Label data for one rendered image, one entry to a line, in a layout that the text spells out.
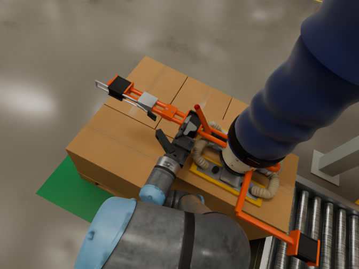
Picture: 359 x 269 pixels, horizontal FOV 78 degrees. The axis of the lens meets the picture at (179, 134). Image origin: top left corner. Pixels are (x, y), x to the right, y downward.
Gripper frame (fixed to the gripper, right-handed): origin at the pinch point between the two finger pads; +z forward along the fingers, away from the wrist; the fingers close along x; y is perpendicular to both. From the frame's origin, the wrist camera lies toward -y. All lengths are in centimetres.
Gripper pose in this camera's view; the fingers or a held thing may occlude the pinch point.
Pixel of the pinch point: (186, 121)
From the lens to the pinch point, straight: 95.7
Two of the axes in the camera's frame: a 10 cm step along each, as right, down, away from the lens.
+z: 4.1, -7.5, 5.1
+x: 1.9, -4.8, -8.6
